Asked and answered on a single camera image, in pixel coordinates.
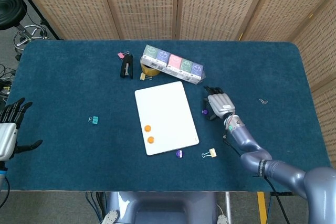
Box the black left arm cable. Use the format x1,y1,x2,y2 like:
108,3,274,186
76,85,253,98
0,178,11,209

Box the woven folding screen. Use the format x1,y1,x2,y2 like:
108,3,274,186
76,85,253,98
10,0,336,224

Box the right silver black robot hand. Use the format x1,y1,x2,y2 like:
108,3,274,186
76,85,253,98
201,86,236,122

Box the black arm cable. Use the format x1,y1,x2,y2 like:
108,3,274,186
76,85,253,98
222,132,291,224
0,178,11,209

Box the white magnetic board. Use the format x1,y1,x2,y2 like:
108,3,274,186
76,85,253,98
134,81,200,156

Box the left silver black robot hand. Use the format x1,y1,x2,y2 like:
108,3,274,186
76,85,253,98
0,97,43,162

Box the black round stool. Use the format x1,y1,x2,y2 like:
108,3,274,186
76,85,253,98
0,0,49,61

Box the black cables under table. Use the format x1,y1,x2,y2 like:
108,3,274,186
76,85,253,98
85,191,106,224

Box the yellow vertical strip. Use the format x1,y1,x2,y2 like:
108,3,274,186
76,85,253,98
257,191,268,224

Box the yellow tape roll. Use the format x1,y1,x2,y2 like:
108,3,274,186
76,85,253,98
140,61,161,77

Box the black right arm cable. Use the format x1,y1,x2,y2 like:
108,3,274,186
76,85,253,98
222,132,291,224

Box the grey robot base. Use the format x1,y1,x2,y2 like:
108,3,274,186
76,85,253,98
101,191,232,224

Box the blue felt table mat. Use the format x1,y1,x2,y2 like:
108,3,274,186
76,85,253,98
0,39,335,193

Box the black stapler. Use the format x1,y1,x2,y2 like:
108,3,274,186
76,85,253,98
120,54,134,79

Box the pocket tissue multipack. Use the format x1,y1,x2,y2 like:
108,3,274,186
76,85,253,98
139,44,207,86

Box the black slanted pole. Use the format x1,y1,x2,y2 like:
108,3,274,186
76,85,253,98
7,0,62,40

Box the floor cable bundle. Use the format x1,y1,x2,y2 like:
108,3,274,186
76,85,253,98
0,63,17,104

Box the white table leg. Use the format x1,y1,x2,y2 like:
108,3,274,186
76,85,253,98
225,191,232,224

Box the large tan binder clip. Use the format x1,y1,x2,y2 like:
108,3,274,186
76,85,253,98
201,148,217,159

